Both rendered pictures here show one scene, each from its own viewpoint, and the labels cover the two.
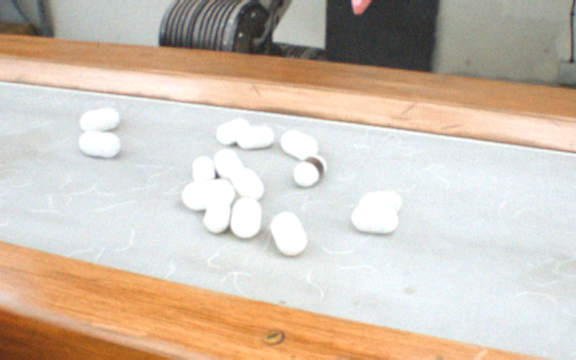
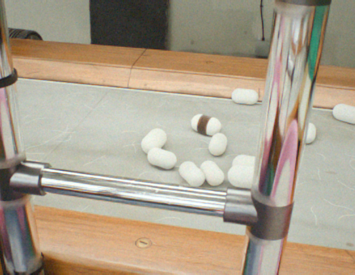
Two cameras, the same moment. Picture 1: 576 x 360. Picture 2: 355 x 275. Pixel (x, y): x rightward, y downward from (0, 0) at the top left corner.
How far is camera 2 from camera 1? 30 cm
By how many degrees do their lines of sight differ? 7
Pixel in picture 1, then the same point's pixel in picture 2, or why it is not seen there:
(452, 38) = (180, 25)
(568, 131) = (103, 72)
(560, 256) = (35, 143)
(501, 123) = (63, 69)
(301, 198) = not seen: outside the picture
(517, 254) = not seen: hidden behind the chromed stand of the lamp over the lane
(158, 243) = not seen: outside the picture
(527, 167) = (65, 95)
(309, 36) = (79, 26)
